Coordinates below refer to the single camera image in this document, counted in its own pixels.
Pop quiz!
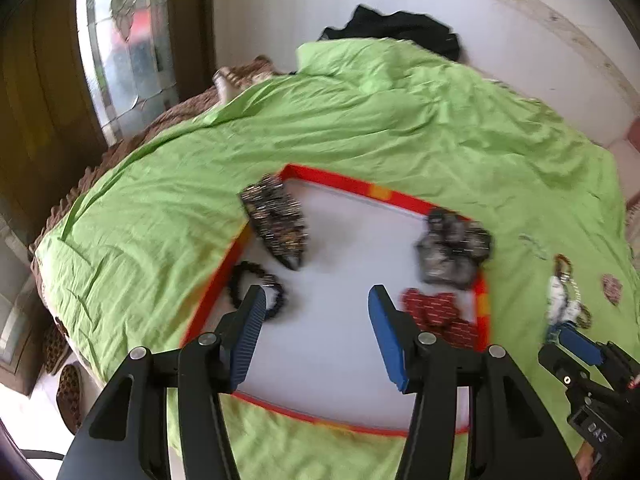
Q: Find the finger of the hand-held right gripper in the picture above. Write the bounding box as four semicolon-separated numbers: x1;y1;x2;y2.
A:
538;344;591;391
550;322;608;367

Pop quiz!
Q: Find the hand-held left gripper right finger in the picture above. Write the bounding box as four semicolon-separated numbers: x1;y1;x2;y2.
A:
368;285;581;480

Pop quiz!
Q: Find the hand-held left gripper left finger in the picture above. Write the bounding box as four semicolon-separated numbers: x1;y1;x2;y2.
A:
56;285;268;480

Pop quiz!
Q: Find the white beaded bracelet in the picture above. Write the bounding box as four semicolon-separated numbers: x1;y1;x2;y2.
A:
545;275;572;325

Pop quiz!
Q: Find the white tray with red rim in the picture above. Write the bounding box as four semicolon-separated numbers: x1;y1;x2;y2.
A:
182;162;493;438

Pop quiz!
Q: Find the person's right hand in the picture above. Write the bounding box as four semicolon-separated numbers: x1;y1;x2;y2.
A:
574;447;603;480

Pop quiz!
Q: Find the red patterned scrunchie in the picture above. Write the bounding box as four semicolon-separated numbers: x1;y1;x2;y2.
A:
401;287;482;350

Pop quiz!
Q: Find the grey patterned scrunchie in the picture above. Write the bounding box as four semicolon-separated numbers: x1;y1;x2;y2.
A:
414;209;495;291

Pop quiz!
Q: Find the black patterned scrunchie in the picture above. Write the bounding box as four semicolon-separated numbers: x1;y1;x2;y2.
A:
239;174;311;271

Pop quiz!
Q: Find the leopard print slipper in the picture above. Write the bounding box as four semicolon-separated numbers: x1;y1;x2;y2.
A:
42;324;72;377
56;364;84;435

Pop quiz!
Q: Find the pink cushion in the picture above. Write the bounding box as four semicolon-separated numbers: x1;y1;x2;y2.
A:
604;117;640;213

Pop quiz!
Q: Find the green blanket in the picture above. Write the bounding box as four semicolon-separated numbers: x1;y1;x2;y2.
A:
35;37;635;480

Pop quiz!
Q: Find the brown bed cover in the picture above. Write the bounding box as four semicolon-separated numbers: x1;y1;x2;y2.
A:
29;56;277;361

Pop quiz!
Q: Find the black cloth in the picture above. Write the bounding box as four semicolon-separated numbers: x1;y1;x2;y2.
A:
317;4;461;62

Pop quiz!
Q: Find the window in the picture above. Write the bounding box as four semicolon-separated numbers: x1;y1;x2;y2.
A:
75;0;182;147

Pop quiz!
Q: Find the wooden door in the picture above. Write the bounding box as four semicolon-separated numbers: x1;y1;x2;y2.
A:
0;0;110;211

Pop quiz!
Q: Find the metal chain bracelet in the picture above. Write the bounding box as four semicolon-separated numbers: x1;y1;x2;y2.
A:
567;280;594;330

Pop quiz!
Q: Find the black beaded bracelet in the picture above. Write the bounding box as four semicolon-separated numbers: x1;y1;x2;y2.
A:
227;260;291;321

